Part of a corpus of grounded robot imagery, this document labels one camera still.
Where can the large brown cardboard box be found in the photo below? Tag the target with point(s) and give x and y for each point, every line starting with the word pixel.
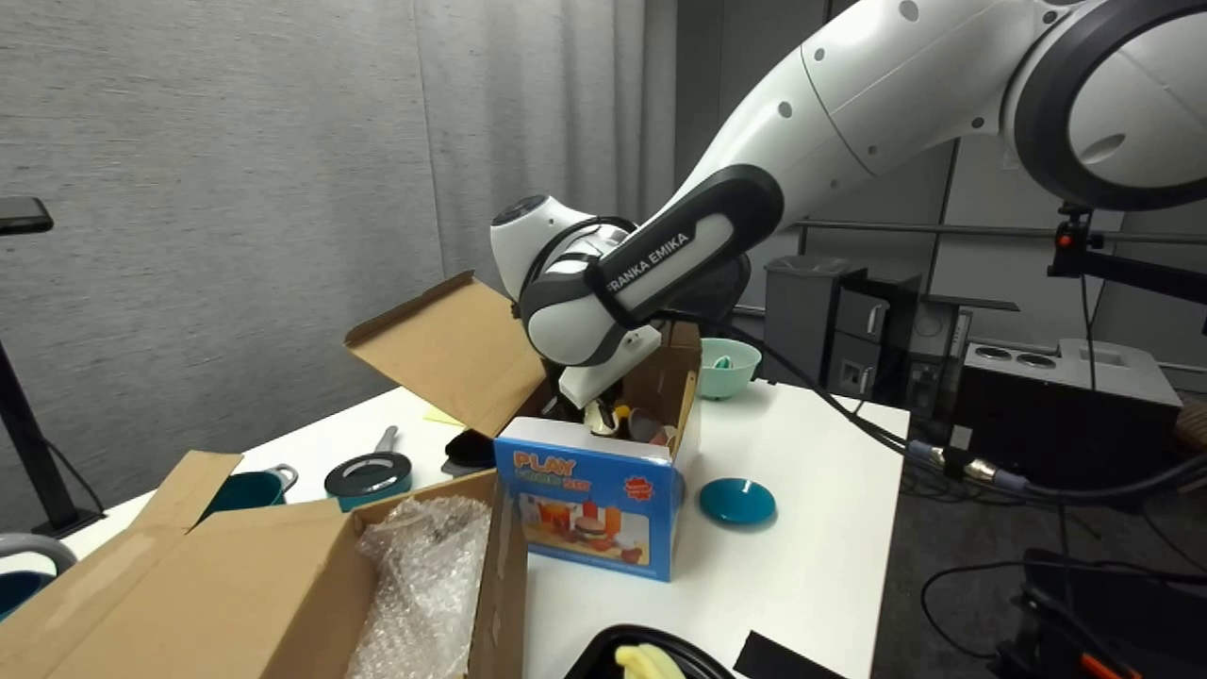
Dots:
pixel 250 593

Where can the black plastic tray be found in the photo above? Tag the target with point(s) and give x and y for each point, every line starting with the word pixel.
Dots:
pixel 599 662

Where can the black equipment case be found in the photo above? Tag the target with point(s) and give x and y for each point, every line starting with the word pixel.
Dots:
pixel 1076 414

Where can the dark teal mug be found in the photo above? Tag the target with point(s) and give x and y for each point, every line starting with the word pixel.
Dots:
pixel 255 490

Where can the yellow toy banana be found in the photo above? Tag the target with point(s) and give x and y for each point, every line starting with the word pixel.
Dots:
pixel 646 662

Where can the black tape roll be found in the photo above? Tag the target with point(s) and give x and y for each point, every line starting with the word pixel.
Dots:
pixel 370 478

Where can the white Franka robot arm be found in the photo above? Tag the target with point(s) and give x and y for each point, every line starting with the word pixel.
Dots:
pixel 1104 104

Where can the teal round lid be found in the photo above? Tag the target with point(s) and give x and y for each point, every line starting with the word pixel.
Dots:
pixel 738 503

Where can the clear bubble wrap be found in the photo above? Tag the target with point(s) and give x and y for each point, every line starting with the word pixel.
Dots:
pixel 429 590

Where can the play food toy box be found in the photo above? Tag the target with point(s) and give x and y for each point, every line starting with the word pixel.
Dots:
pixel 599 486

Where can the black camera tripod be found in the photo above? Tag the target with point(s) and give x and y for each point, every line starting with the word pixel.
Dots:
pixel 63 493

